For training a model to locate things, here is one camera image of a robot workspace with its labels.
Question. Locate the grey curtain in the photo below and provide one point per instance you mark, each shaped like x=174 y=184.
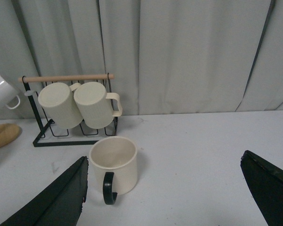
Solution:
x=168 y=56

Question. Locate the cream ribbed mug right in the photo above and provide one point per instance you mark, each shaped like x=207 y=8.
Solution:
x=97 y=106

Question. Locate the cream mug with black handle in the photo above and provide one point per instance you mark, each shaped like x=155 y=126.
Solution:
x=114 y=162

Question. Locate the wooden mug tree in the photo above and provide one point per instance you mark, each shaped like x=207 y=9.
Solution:
x=8 y=133

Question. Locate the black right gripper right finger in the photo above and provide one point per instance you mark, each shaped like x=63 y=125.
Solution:
x=265 y=182

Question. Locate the cream ribbed mug left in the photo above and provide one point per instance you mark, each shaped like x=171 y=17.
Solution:
x=58 y=102

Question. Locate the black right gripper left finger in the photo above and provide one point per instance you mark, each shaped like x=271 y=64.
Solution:
x=60 y=203

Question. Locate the black wire cup rack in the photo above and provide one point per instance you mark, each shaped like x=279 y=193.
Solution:
x=46 y=137

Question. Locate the cream ribbed mug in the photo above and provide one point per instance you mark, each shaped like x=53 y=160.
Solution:
x=58 y=102
x=97 y=106

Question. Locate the white enamel mug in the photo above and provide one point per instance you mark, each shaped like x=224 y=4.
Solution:
x=7 y=94

